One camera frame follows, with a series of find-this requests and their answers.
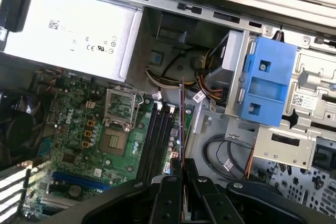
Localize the power supply wire bundle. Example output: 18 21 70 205
145 48 228 100

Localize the grey power supply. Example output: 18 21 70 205
0 0 144 84

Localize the black looped cable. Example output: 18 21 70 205
201 134 254 183

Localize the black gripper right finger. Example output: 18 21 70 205
185 158 336 224

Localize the black RAM slot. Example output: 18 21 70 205
154 106 176 180
137 102 160 180
148 105 171 180
143 104 165 180

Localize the teal board connector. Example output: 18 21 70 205
37 136 53 157

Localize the black case fan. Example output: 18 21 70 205
0 90 43 172

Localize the green RAM stick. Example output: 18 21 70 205
178 76 190 222

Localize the wire locking lever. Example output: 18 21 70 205
128 91 146 132

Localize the CPU socket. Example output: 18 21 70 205
98 126 134 158

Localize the green motherboard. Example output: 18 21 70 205
23 69 195 217

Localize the black PC case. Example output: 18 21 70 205
0 0 336 224

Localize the metal socket cover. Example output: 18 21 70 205
103 87 139 127

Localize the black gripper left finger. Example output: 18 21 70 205
31 157 184 224

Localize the blue expansion slot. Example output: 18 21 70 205
51 170 112 191

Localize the grey metal drive cage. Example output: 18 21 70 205
224 29 336 169

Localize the blue plastic drive latch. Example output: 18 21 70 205
240 36 299 127

